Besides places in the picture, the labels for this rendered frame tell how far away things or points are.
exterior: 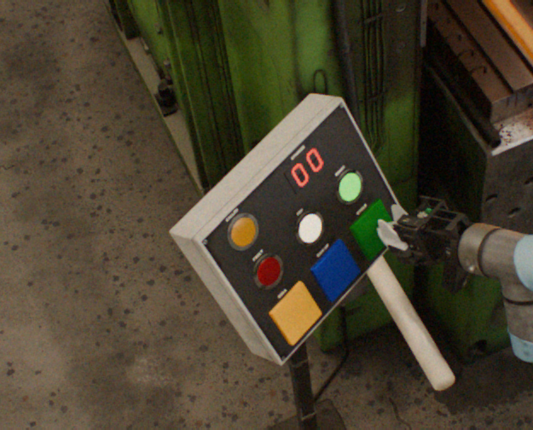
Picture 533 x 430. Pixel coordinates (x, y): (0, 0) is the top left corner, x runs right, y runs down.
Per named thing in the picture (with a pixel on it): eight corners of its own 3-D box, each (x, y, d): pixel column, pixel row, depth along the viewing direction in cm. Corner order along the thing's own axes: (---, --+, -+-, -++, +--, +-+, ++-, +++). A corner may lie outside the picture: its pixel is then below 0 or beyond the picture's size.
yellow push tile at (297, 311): (322, 314, 186) (302, 281, 182) (293, 346, 183) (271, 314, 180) (315, 311, 187) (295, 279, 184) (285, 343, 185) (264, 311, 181)
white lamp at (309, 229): (327, 237, 183) (327, 222, 180) (301, 248, 183) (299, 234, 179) (319, 222, 185) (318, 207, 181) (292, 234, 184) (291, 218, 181)
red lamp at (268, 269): (286, 280, 180) (285, 265, 176) (260, 292, 179) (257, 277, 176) (279, 264, 182) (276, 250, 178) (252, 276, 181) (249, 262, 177)
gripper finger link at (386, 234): (367, 207, 186) (407, 217, 179) (382, 233, 190) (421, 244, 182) (355, 220, 185) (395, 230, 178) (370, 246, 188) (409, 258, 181)
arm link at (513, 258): (541, 310, 160) (532, 255, 156) (482, 292, 168) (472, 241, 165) (576, 284, 163) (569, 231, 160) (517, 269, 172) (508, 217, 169)
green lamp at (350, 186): (367, 195, 187) (366, 180, 183) (341, 206, 186) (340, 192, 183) (358, 182, 189) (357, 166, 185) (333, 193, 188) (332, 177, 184)
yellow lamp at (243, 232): (262, 241, 175) (259, 225, 172) (234, 252, 175) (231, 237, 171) (254, 225, 177) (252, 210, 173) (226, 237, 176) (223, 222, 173)
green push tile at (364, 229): (398, 231, 194) (381, 198, 190) (371, 261, 191) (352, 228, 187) (391, 229, 195) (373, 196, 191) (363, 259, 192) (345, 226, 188)
